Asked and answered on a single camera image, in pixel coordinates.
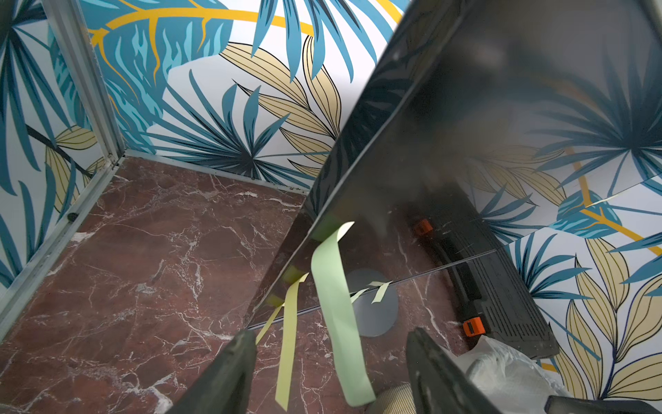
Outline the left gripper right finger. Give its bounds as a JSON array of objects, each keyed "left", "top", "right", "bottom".
[{"left": 406, "top": 328, "right": 499, "bottom": 414}]

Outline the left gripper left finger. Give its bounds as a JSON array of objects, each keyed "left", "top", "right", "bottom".
[{"left": 167, "top": 331, "right": 257, "bottom": 414}]

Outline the pale sticky note edge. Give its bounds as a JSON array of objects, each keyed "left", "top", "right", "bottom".
[{"left": 311, "top": 222, "right": 376, "bottom": 407}]

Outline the yellow sticky note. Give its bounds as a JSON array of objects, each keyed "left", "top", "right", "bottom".
[{"left": 255, "top": 274, "right": 309, "bottom": 411}]

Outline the green sticky note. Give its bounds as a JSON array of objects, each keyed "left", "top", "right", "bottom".
[
  {"left": 369, "top": 281, "right": 391, "bottom": 304},
  {"left": 350, "top": 286, "right": 372, "bottom": 304}
]

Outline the round grey monitor stand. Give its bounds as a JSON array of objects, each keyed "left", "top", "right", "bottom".
[{"left": 348, "top": 268, "right": 398, "bottom": 337}]

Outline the black flat monitor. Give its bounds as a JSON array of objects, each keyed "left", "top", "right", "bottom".
[{"left": 247, "top": 1, "right": 661, "bottom": 321}]

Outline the mesh waste bin with liner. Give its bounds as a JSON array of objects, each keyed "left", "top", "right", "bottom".
[{"left": 364, "top": 335, "right": 570, "bottom": 414}]

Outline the black plastic tool case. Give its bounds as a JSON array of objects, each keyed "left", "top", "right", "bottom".
[{"left": 412, "top": 216, "right": 560, "bottom": 361}]

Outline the left aluminium corner post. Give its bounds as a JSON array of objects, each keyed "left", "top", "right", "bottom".
[{"left": 40, "top": 0, "right": 128, "bottom": 164}]

